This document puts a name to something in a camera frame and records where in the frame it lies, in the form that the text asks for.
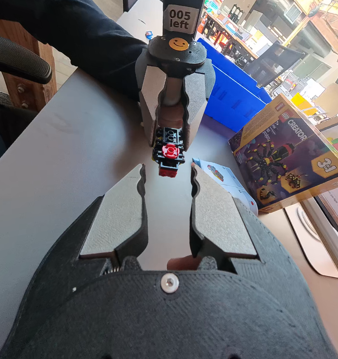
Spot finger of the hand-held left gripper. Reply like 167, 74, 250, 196
184, 73, 208, 150
139, 65, 168, 148

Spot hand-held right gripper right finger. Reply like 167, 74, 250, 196
190, 164, 258, 260

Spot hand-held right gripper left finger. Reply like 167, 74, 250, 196
79, 163, 149, 267

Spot blue plastic bin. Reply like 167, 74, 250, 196
197, 38, 272, 132

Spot lego instruction booklet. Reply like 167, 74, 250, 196
192, 158, 259, 216

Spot black red yellow lego model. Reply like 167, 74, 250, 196
152, 127, 186, 178

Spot person's left forearm black sleeve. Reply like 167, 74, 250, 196
0, 0, 148, 101

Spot purple yellow lego set box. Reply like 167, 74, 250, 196
228, 93, 338, 214

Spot person's left hand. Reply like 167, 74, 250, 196
158, 104, 185, 128

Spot person's right hand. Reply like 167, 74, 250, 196
167, 256, 201, 271

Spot cluttered storage shelves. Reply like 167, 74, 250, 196
203, 0, 270, 59

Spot black chair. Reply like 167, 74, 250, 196
243, 41, 305, 87

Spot yellow container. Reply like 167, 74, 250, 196
291, 93, 318, 115

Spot black office chair armrest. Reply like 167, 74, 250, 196
0, 31, 53, 85

